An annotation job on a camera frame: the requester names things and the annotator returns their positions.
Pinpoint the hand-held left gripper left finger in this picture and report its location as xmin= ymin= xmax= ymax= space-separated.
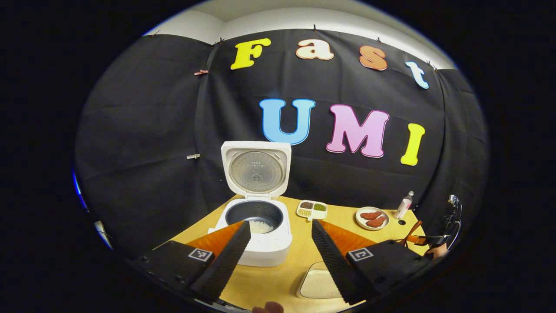
xmin=132 ymin=220 xmax=252 ymax=305

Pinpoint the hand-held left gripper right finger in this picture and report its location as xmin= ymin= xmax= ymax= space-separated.
xmin=311 ymin=220 xmax=428 ymax=306

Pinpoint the brown wooden spoon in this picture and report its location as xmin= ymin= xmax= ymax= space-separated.
xmin=402 ymin=220 xmax=423 ymax=247

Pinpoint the white rectangular rice container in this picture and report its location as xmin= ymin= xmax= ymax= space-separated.
xmin=297 ymin=261 xmax=344 ymax=300

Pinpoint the white rice cooker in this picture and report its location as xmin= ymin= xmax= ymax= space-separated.
xmin=208 ymin=140 xmax=294 ymax=267

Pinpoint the white rice pile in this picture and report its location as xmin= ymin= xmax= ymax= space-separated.
xmin=250 ymin=220 xmax=275 ymax=234

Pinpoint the small pink label bottle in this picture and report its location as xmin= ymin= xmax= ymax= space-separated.
xmin=394 ymin=190 xmax=414 ymax=220

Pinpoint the white round plate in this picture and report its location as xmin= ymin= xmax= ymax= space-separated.
xmin=355 ymin=206 xmax=390 ymax=231

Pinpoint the white divided dish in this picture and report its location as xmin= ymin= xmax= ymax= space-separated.
xmin=296 ymin=200 xmax=328 ymax=221

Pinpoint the black backdrop cloth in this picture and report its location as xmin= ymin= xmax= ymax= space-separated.
xmin=75 ymin=28 xmax=490 ymax=261

